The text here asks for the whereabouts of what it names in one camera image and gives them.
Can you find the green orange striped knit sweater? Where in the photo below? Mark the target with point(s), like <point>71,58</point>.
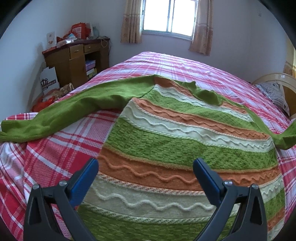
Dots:
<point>147,158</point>

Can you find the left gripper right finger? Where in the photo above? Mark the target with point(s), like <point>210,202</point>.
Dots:
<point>250,222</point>

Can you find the left beige curtain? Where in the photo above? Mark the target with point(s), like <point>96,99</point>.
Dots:
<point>131,29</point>

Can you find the red gift bag on desk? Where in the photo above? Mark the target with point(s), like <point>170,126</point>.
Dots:
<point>81,30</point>

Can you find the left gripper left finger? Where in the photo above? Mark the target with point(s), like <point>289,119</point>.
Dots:
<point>40,222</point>

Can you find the dark wooden desk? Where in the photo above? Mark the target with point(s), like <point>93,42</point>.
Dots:
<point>70,60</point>

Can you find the white printed paper bag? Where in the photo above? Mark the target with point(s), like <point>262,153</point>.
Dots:
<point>49,80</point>

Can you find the books in desk shelf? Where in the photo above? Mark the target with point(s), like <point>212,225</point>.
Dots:
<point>91,70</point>

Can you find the right beige curtain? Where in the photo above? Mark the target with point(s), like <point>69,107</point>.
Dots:
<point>203,32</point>

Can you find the red plastic bag on floor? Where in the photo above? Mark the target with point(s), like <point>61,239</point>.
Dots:
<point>39,106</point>

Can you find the window with bright light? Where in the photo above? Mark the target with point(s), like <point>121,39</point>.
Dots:
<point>172,18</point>

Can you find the beige wooden headboard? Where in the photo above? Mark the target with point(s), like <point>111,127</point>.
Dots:
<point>287,86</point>

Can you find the beige curtain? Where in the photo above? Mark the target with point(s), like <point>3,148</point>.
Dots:
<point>131,29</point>
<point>203,32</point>

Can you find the red pink plaid bedspread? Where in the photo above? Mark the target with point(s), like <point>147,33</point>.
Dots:
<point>146,120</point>

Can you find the grey patterned pillow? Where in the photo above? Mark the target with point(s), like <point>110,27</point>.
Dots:
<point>272,91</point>

